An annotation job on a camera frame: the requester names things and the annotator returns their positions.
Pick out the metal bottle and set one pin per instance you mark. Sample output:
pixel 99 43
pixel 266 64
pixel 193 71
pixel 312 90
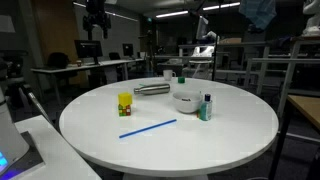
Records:
pixel 152 89

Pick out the yellow cube block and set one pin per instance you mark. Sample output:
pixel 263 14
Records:
pixel 125 99

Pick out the blue cloth hanging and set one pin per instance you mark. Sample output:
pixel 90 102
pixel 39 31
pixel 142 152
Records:
pixel 259 12

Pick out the hand sanitizer bottle blue cap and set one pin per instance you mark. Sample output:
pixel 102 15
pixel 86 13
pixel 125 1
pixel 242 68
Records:
pixel 206 108

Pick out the white mug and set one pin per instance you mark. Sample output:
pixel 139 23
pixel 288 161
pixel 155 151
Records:
pixel 168 74

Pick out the long white desk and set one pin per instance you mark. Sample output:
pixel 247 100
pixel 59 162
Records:
pixel 86 66

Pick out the black computer monitor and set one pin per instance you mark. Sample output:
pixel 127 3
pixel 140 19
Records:
pixel 89 49

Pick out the wooden side table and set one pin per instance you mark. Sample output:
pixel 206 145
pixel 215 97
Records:
pixel 309 107

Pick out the black office chair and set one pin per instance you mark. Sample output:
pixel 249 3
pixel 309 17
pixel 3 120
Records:
pixel 58 60

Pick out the white bowl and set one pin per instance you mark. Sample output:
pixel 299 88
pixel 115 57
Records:
pixel 187 102

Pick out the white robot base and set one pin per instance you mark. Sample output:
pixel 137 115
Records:
pixel 12 145

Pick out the blue straw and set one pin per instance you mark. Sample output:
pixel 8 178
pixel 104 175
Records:
pixel 146 128

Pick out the multicolour puzzle cube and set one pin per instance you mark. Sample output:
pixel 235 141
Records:
pixel 124 110

